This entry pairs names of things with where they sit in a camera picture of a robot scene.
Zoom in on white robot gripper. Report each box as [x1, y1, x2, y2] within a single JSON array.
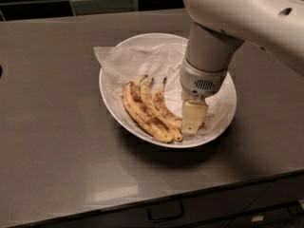
[[180, 59, 227, 134]]

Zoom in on spotted banana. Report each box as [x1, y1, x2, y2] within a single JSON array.
[[123, 75, 174, 143], [151, 77, 205, 135], [140, 77, 183, 142]]

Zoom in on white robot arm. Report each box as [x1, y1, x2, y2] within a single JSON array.
[[180, 0, 304, 134]]

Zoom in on white ceramic bowl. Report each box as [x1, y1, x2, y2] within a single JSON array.
[[98, 32, 238, 149]]

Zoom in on white crumpled paper liner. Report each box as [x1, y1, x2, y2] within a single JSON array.
[[92, 43, 233, 141]]

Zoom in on black drawer handle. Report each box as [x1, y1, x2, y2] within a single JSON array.
[[147, 201, 184, 223]]

